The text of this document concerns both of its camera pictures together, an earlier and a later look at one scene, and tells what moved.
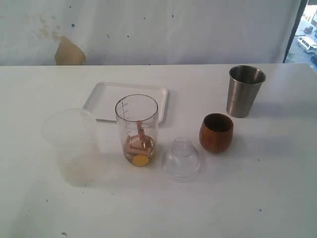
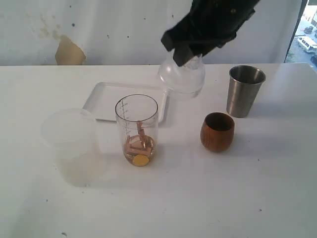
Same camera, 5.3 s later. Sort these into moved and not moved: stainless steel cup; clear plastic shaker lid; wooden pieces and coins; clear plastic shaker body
Moved: clear plastic shaker lid
Not moved: stainless steel cup; wooden pieces and coins; clear plastic shaker body
